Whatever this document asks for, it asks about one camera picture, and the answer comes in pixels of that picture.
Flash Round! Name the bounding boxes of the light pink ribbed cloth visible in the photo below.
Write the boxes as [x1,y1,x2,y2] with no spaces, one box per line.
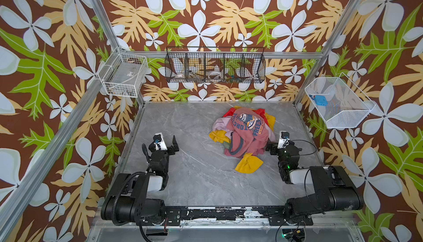
[212,116,235,133]

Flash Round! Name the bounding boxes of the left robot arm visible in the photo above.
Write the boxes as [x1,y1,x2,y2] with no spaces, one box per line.
[101,133,179,226]

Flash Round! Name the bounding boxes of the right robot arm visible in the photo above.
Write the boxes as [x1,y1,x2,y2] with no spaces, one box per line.
[265,140,364,224]

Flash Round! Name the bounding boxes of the yellow cloth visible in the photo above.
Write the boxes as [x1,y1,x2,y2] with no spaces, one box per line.
[209,105,276,175]

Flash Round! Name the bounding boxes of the red cloth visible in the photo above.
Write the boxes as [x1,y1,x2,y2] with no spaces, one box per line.
[223,107,268,124]

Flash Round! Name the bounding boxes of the dusty red printed t-shirt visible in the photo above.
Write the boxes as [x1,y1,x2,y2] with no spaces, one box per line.
[224,107,276,158]

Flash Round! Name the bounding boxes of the blue object in basket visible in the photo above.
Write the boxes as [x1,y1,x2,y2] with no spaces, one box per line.
[313,95,328,107]

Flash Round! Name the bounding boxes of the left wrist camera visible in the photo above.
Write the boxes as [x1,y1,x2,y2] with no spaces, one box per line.
[152,133,167,151]

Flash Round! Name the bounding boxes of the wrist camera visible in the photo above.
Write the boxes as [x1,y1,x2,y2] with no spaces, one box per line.
[152,133,167,151]
[278,131,290,149]

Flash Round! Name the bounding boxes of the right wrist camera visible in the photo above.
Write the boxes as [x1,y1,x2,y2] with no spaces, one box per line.
[278,131,290,149]

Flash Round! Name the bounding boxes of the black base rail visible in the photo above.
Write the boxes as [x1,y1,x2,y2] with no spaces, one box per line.
[158,205,314,227]

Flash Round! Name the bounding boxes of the white wire basket right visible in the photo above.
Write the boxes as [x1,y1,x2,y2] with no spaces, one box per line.
[305,73,376,130]

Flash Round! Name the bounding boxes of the white wire basket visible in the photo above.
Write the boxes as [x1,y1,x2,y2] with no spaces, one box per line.
[99,52,149,98]
[305,73,376,130]

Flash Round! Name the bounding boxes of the aluminium frame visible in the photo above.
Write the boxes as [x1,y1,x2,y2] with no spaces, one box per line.
[1,0,360,242]

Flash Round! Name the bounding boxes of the black wire basket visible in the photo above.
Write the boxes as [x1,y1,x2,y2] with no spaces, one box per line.
[163,47,266,83]

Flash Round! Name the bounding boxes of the white wire basket left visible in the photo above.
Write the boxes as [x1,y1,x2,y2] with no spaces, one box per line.
[99,52,149,98]

